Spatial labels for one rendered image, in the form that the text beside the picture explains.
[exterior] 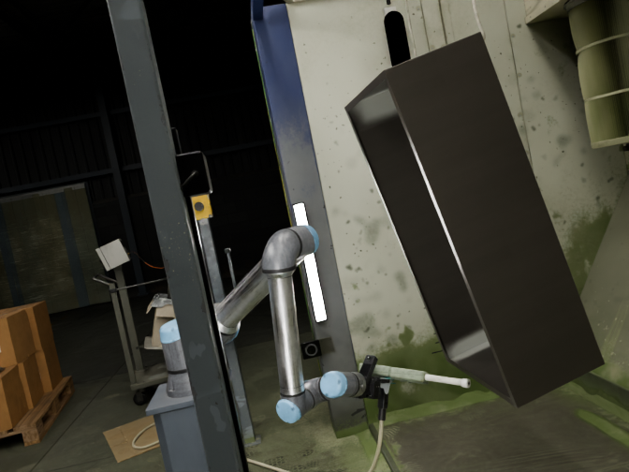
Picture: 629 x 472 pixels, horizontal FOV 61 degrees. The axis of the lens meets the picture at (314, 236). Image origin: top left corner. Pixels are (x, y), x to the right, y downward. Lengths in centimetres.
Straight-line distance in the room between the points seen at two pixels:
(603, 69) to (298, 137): 148
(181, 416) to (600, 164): 253
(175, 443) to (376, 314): 127
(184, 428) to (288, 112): 159
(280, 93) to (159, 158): 202
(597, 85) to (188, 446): 241
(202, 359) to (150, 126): 37
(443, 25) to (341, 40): 55
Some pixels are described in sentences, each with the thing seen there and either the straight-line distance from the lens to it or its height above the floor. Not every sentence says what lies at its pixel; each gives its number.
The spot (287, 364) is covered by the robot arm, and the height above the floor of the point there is 74.
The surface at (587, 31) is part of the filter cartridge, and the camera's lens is 300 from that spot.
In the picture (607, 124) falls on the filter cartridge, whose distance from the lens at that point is 296.
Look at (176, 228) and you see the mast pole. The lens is 87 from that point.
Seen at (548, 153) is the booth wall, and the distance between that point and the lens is 324.
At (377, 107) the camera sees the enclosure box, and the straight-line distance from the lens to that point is 239.
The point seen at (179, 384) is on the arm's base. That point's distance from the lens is 218.
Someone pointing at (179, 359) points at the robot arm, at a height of 78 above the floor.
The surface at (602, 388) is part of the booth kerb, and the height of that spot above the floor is 11.
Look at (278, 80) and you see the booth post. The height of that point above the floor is 191.
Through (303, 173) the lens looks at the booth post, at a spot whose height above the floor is 142.
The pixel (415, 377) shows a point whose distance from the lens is 218.
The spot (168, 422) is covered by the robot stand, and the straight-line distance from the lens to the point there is 217.
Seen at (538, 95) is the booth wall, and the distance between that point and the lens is 325.
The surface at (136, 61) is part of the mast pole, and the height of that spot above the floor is 154.
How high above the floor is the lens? 127
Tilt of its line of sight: 4 degrees down
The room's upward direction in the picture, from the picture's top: 11 degrees counter-clockwise
